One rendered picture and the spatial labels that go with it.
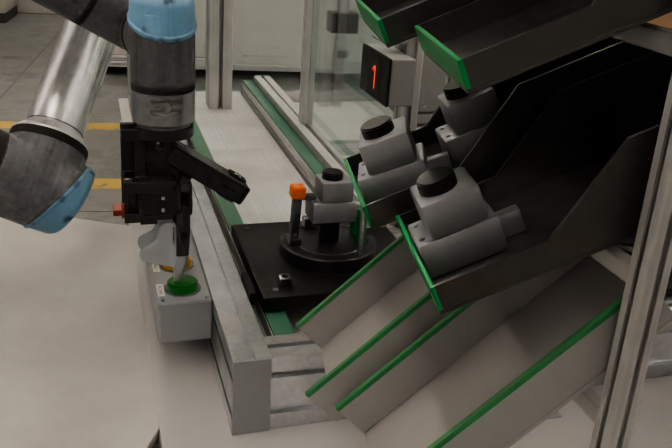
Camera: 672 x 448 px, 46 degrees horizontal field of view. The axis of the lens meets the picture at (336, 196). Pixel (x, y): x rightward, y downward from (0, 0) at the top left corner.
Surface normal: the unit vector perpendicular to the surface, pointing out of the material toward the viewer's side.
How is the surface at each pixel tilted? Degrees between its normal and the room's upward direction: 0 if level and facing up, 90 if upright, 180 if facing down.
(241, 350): 0
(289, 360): 90
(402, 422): 45
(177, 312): 90
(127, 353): 0
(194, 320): 90
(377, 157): 94
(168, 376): 0
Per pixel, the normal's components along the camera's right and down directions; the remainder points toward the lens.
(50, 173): 0.62, -0.20
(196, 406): 0.07, -0.93
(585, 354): 0.11, 0.37
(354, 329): -0.65, -0.67
